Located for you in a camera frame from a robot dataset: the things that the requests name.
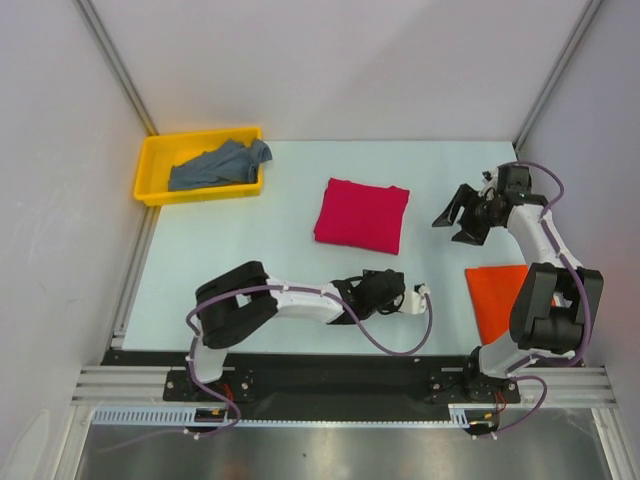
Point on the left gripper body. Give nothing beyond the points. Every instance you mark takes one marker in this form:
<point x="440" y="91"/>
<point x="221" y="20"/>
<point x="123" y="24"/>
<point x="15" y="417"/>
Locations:
<point x="393" y="305"/>

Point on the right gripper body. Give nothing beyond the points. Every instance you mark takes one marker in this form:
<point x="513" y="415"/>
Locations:
<point x="470" y="213"/>

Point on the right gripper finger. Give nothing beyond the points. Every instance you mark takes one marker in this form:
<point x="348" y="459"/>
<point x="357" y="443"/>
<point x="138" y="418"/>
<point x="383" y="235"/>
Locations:
<point x="461" y="200"/>
<point x="474" y="236"/>

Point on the pink t-shirt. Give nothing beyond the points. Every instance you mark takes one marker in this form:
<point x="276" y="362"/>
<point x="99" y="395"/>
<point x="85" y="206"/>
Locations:
<point x="362" y="216"/>

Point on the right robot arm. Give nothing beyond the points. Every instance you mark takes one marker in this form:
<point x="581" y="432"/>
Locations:
<point x="551" y="320"/>

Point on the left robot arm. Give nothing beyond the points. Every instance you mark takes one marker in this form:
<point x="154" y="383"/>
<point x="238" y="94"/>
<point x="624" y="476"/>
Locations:
<point x="232" y="307"/>

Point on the folded orange t-shirt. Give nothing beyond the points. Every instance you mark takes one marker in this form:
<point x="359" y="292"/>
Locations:
<point x="493" y="291"/>

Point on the grey t-shirt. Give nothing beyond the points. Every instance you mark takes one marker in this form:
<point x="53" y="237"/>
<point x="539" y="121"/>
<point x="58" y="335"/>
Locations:
<point x="230" y="164"/>

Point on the yellow plastic bin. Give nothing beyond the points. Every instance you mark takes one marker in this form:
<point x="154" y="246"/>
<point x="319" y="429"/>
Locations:
<point x="160" y="153"/>

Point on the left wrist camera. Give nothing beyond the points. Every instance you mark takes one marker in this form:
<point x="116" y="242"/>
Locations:
<point x="415" y="301"/>

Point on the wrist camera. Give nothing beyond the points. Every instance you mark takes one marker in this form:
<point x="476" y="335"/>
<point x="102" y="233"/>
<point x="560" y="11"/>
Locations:
<point x="415" y="301"/>
<point x="511" y="182"/>

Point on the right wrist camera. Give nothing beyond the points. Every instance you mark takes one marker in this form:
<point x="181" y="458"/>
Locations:
<point x="511" y="182"/>

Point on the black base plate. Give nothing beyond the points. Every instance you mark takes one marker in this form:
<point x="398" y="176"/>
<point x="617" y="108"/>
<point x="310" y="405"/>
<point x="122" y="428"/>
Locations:
<point x="357" y="388"/>

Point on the aluminium frame rail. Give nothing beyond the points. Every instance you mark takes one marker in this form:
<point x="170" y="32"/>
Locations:
<point x="128" y="385"/>

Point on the grey slotted cable duct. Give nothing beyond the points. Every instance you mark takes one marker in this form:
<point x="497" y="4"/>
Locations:
<point x="209" y="417"/>

